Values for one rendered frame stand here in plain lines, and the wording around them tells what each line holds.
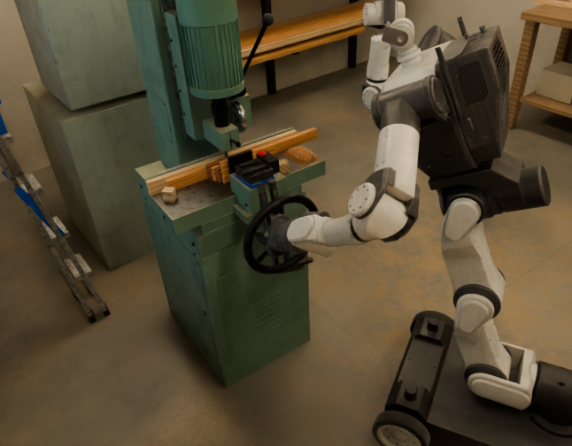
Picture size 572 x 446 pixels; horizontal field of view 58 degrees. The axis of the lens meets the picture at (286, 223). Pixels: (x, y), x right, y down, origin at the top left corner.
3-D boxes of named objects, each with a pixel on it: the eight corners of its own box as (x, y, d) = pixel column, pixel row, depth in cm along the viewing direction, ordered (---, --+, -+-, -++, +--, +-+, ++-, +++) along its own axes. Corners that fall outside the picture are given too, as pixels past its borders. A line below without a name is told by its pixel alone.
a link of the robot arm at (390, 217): (349, 255, 123) (405, 248, 107) (315, 238, 119) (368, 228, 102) (359, 215, 127) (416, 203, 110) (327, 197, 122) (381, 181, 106)
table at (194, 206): (188, 250, 156) (184, 234, 153) (149, 206, 177) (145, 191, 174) (343, 184, 182) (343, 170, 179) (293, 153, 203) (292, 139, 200)
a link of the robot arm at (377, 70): (380, 39, 172) (374, 93, 184) (360, 47, 166) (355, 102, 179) (406, 48, 166) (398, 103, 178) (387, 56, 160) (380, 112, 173)
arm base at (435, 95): (456, 120, 122) (445, 73, 121) (439, 125, 112) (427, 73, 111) (398, 137, 131) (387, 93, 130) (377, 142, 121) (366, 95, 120)
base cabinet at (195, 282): (225, 389, 215) (200, 259, 173) (168, 310, 254) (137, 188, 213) (312, 340, 234) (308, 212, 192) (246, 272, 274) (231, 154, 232)
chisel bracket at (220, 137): (223, 157, 173) (220, 134, 168) (204, 142, 183) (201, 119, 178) (242, 149, 176) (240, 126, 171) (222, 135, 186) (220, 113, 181)
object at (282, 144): (169, 192, 172) (166, 182, 170) (166, 189, 174) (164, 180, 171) (317, 138, 199) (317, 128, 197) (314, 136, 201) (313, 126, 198)
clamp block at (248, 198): (251, 216, 164) (248, 192, 159) (230, 197, 174) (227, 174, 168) (289, 200, 171) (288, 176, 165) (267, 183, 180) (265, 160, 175)
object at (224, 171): (224, 183, 175) (220, 164, 171) (221, 181, 176) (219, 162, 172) (275, 164, 184) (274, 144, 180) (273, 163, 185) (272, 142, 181)
